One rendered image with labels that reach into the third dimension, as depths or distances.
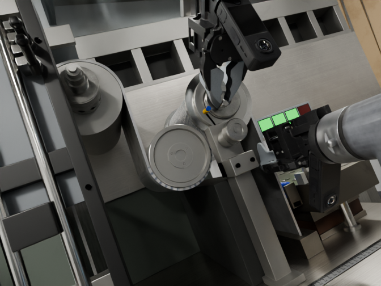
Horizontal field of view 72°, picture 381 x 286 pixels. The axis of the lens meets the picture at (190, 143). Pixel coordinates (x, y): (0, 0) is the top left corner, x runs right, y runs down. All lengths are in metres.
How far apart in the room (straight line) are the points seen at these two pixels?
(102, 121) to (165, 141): 0.12
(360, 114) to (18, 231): 0.41
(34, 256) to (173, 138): 0.51
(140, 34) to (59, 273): 0.75
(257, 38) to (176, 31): 0.63
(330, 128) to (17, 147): 0.41
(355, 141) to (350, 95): 0.90
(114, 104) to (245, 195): 0.29
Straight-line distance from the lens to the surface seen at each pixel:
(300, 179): 0.60
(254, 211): 0.50
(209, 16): 0.47
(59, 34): 0.54
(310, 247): 0.60
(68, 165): 0.37
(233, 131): 0.45
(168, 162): 0.50
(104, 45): 0.94
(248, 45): 0.38
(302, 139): 0.47
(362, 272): 0.53
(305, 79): 1.15
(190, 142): 0.51
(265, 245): 0.51
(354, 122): 0.37
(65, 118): 0.37
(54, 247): 0.84
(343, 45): 1.35
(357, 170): 0.66
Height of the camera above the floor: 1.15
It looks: 5 degrees up
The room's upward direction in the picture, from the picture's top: 21 degrees counter-clockwise
